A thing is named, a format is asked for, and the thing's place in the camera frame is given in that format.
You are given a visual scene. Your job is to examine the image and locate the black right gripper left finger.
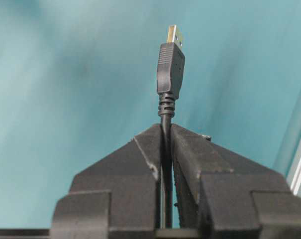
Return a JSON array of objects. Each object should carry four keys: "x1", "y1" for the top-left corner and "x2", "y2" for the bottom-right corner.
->
[{"x1": 50, "y1": 124, "x2": 162, "y2": 239}]

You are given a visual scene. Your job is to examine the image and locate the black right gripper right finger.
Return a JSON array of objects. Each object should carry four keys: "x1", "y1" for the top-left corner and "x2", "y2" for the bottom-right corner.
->
[{"x1": 171, "y1": 124, "x2": 301, "y2": 239}]

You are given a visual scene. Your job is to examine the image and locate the black USB cable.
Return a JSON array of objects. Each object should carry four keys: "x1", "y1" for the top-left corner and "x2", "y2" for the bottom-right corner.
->
[{"x1": 156, "y1": 24, "x2": 186, "y2": 229}]

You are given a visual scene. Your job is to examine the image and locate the aluminium extrusion frame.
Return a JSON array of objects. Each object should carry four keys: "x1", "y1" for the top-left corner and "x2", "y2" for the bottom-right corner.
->
[{"x1": 274, "y1": 90, "x2": 301, "y2": 197}]

